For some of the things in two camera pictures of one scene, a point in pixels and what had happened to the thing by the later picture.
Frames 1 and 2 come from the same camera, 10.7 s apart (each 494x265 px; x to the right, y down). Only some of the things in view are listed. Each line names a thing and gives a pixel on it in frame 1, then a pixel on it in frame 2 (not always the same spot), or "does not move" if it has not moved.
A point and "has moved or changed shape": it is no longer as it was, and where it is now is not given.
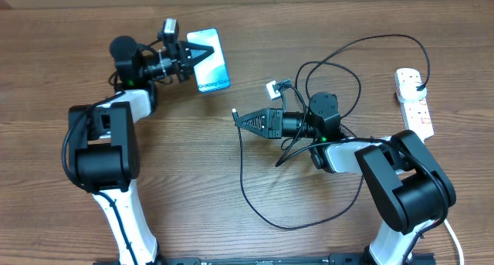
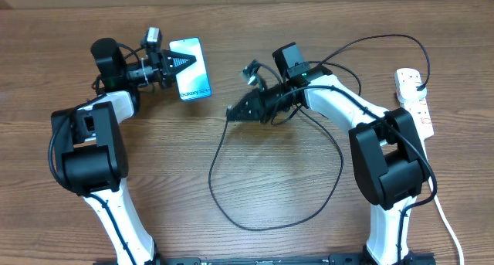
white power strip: (417, 117) does not move
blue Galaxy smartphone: (211, 73) has moved or changed shape
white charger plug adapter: (407, 91) does not move
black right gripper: (272, 127) to (262, 113)
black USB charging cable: (319, 62) to (340, 170)
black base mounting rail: (333, 259) does not move
